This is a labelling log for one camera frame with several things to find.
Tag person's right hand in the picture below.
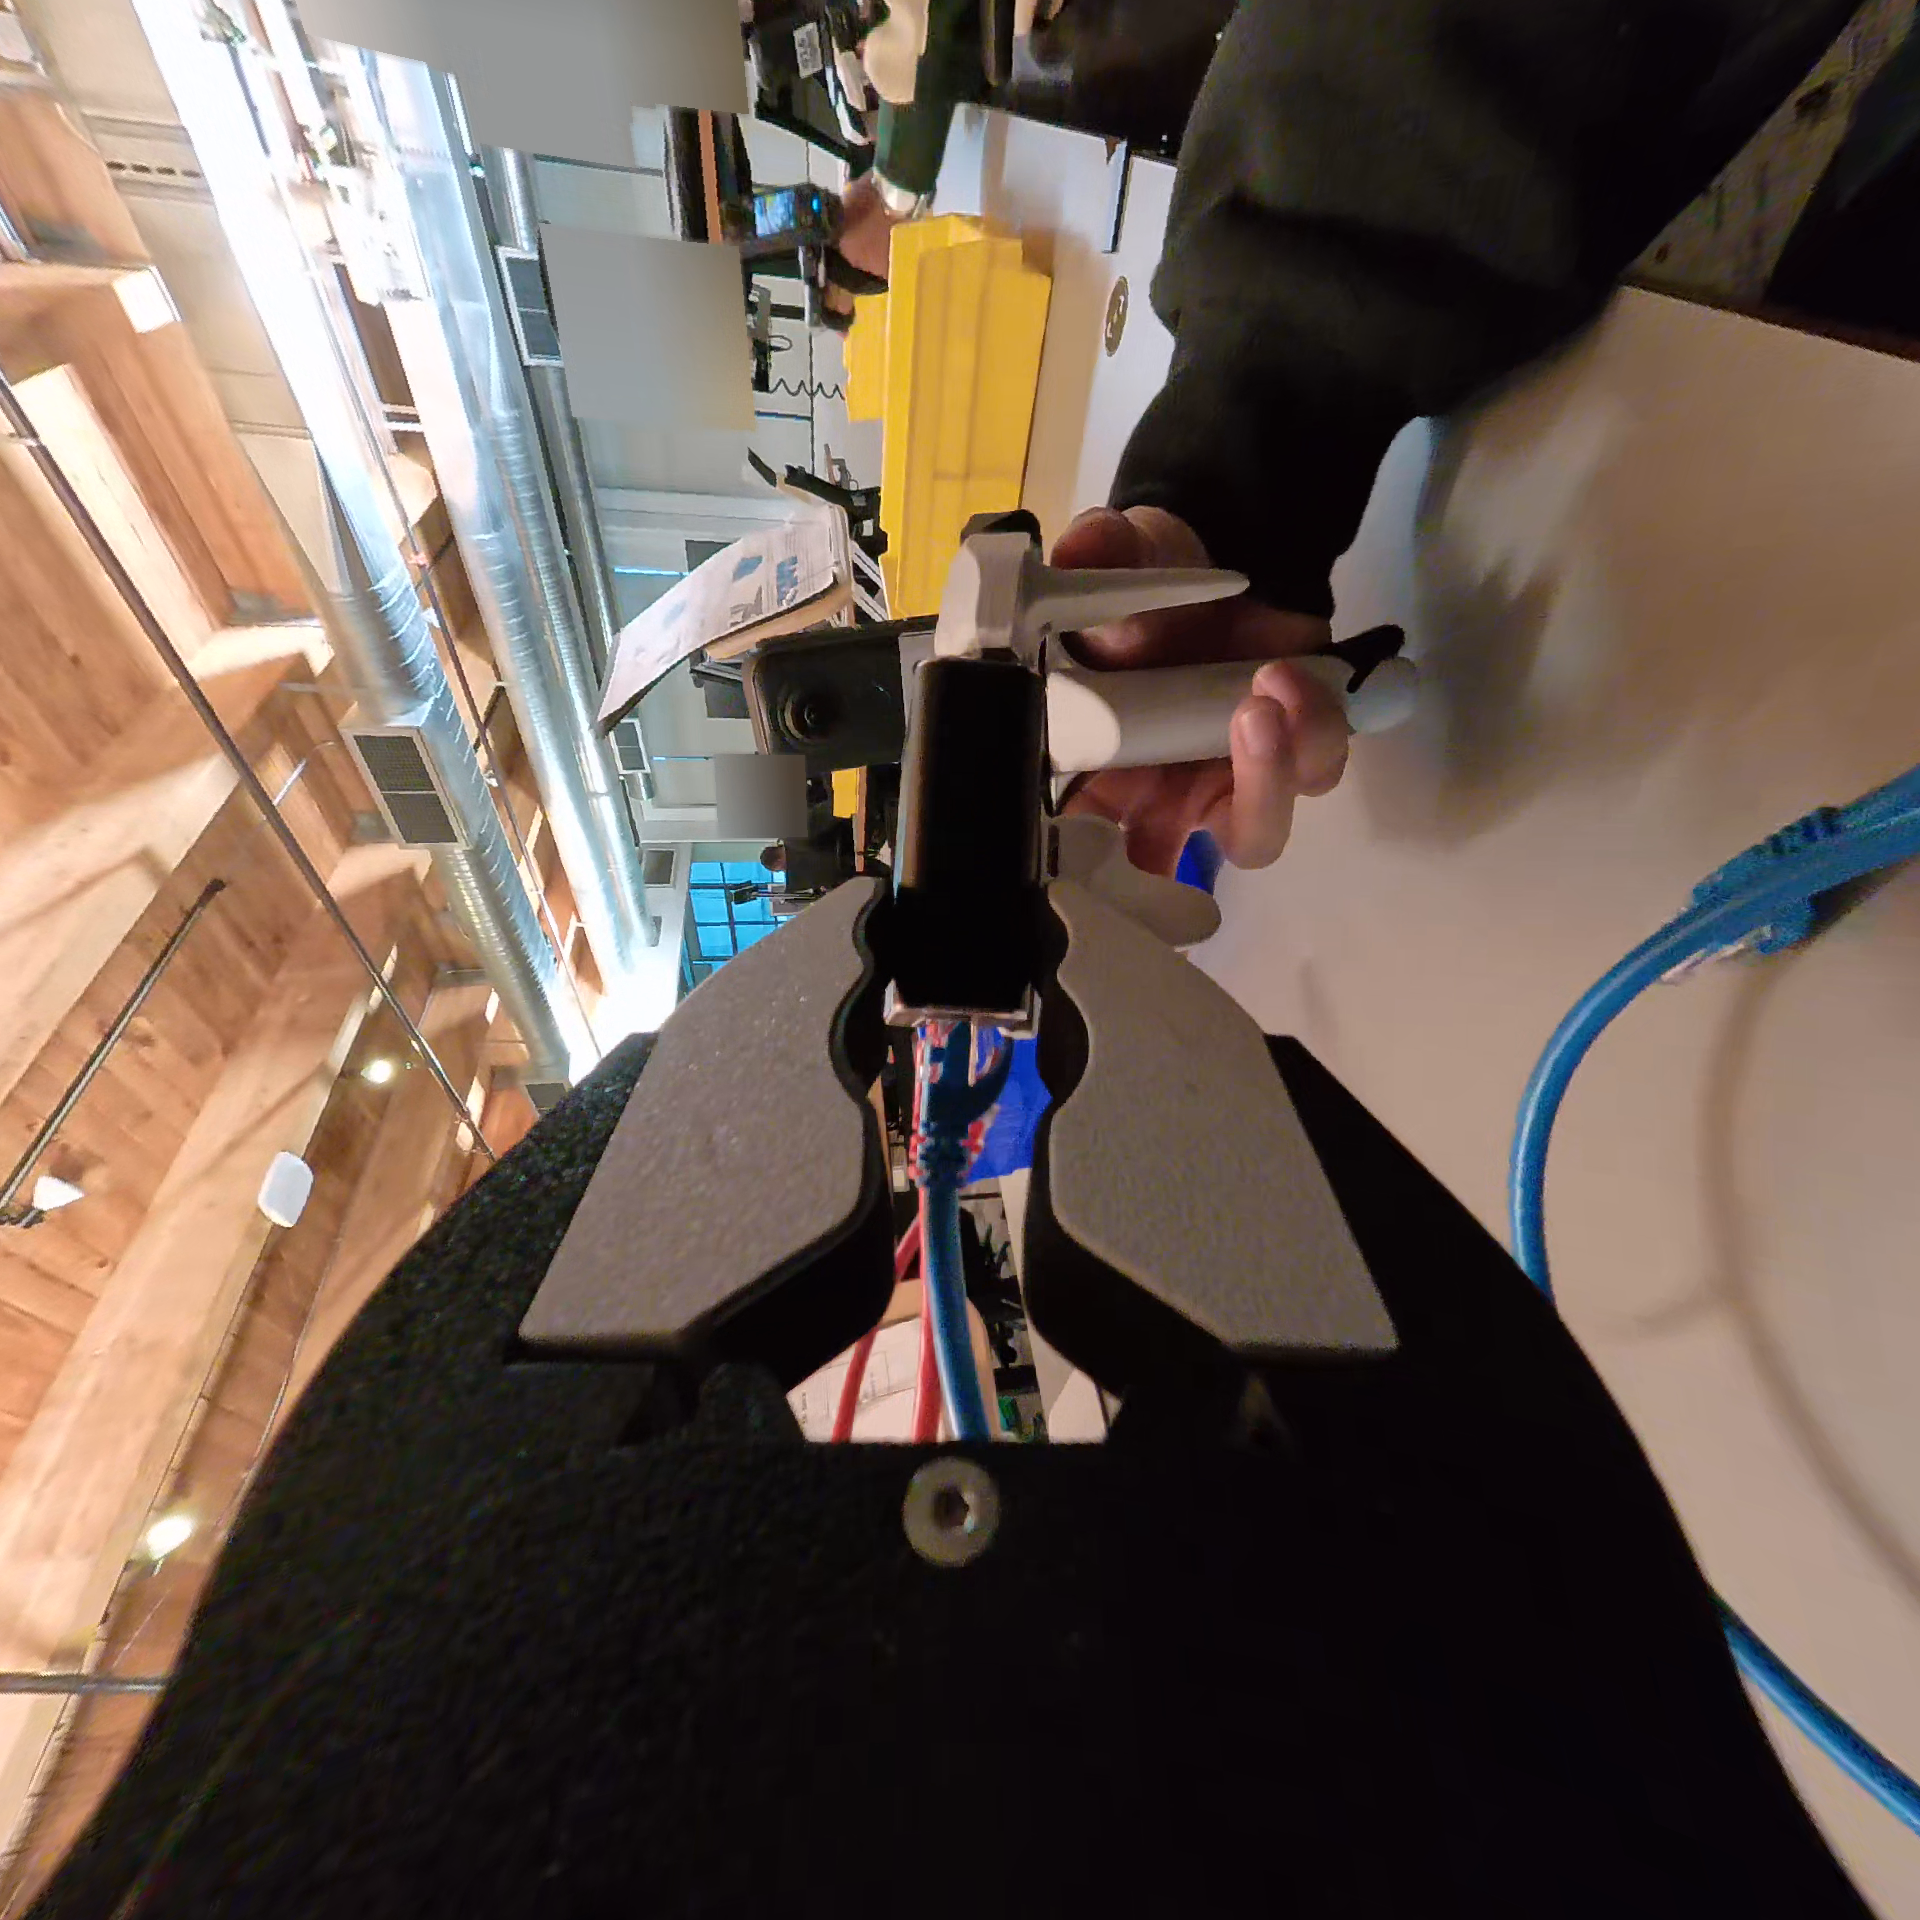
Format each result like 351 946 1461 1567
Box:
1049 507 1356 883

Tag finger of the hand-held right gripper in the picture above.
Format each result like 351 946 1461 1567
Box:
934 536 1254 666
1046 815 1226 957

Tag person's right forearm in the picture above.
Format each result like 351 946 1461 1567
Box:
1106 0 1878 621

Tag silver ventilation duct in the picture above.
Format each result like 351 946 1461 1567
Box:
318 480 587 1090
475 146 665 951

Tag pale grey desk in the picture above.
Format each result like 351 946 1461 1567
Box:
936 105 1920 1920

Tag dark metal network switch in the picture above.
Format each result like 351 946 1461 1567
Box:
892 654 1049 1041

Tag metal duct vent grille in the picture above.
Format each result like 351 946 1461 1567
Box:
497 247 566 367
343 727 463 853

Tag blue network cable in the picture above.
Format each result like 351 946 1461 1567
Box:
912 765 1920 1845

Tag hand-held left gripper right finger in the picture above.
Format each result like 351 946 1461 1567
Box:
1023 885 1399 1391

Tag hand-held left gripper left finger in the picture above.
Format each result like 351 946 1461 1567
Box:
515 874 902 1369

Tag yellow plastic bin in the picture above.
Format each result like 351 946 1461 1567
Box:
832 214 1056 821

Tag red network cable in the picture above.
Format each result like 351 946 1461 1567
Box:
832 1214 924 1443

